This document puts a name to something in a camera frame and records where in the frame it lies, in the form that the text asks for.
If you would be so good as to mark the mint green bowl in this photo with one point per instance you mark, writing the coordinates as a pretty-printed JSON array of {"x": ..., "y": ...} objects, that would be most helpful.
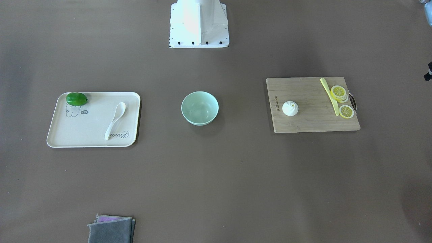
[{"x": 200, "y": 108}]

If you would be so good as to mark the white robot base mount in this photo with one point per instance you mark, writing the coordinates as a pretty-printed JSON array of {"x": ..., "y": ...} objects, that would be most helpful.
[{"x": 198, "y": 24}]

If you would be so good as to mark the yellow plastic knife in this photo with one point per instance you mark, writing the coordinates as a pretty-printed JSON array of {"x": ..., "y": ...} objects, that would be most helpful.
[{"x": 333, "y": 101}]

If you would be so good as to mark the single lemon slice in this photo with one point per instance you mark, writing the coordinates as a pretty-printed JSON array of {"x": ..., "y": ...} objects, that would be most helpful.
[{"x": 346, "y": 111}]

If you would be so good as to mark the folded grey cloth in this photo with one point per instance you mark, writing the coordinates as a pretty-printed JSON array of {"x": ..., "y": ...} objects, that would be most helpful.
[{"x": 111, "y": 229}]

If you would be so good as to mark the cream rabbit print tray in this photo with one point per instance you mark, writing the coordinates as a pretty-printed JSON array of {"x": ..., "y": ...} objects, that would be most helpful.
[{"x": 85, "y": 126}]

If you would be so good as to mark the bamboo cutting board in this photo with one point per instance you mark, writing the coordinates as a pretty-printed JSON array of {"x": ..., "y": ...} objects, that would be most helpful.
[{"x": 316, "y": 113}]

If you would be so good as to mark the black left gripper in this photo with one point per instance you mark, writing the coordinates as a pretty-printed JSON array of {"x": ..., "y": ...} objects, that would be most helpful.
[{"x": 429, "y": 71}]

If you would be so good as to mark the top lemon slice of stack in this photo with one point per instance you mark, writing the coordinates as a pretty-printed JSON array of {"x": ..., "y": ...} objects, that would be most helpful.
[{"x": 338, "y": 93}]

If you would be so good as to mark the white steamed bun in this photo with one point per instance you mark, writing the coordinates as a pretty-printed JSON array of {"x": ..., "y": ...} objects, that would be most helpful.
[{"x": 290, "y": 108}]

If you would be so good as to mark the white plastic spoon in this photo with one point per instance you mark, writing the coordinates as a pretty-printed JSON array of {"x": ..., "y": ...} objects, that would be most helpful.
[{"x": 118, "y": 113}]

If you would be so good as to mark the green toy pepper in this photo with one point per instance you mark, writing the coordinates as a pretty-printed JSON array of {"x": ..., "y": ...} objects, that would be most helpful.
[{"x": 76, "y": 99}]

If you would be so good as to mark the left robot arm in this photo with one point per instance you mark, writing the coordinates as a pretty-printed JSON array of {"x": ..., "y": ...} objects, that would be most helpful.
[{"x": 428, "y": 13}]

